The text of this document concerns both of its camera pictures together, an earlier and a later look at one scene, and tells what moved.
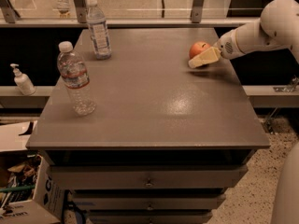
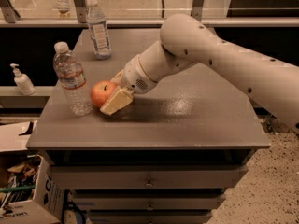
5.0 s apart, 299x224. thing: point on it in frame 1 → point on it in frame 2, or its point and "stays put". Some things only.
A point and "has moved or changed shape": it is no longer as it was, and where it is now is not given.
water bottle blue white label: x=98 y=30 stays put
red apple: x=197 y=48 has moved or changed shape
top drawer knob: x=149 y=184 stays put
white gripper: x=226 y=49 → x=135 y=75
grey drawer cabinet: x=164 y=141 stays put
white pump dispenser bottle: x=22 y=81 stays put
